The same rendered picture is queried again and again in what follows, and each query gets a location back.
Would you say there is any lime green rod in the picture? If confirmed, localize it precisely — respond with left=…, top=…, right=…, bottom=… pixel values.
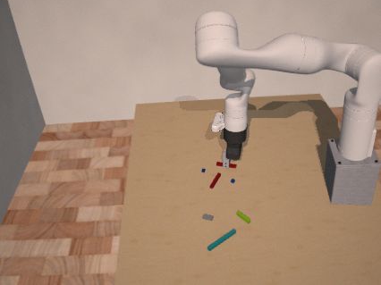
left=236, top=211, right=250, bottom=223

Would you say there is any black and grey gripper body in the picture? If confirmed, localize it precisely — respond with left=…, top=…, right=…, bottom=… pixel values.
left=211, top=113, right=248, bottom=160

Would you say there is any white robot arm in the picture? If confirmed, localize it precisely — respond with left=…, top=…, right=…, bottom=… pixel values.
left=195, top=11, right=381, bottom=161

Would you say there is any red rod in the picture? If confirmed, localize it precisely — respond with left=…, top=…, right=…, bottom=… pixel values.
left=216, top=162, right=236, bottom=168
left=210, top=173, right=221, bottom=189

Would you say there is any turquoise rod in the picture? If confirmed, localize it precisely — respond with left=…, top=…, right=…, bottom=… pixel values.
left=207, top=229, right=236, bottom=251

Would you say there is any short grey rod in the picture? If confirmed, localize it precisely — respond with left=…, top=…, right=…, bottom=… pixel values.
left=203, top=214, right=213, bottom=221

